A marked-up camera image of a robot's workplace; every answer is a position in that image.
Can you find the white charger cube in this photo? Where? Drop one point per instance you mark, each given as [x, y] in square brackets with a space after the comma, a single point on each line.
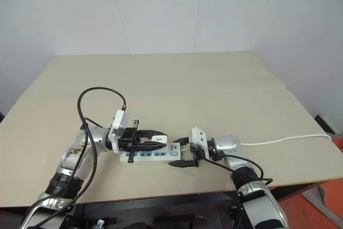
[160, 139]

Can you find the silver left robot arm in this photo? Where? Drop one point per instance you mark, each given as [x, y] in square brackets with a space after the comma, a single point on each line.
[80, 156]

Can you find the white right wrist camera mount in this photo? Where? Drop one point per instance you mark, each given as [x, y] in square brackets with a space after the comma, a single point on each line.
[198, 137]

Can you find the orange mat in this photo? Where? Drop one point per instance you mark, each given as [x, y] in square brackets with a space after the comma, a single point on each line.
[302, 213]

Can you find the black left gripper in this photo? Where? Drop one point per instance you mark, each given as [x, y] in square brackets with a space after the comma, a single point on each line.
[129, 139]

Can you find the black box with white edge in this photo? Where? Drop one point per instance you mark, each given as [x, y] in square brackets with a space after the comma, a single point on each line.
[325, 123]

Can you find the white power strip blue sockets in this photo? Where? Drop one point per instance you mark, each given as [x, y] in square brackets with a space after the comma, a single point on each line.
[150, 156]

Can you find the black frame under table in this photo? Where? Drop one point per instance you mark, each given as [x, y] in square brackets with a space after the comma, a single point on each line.
[160, 210]

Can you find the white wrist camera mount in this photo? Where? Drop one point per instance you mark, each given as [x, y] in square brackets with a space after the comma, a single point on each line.
[118, 128]
[198, 137]

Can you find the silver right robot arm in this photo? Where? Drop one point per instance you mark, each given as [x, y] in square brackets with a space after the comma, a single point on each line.
[257, 194]

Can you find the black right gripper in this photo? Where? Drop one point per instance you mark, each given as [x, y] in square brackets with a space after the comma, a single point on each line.
[194, 156]

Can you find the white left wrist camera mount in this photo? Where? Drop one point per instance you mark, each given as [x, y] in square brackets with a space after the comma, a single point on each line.
[118, 128]

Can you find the grey felt cloth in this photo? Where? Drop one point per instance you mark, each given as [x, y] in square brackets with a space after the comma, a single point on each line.
[321, 196]

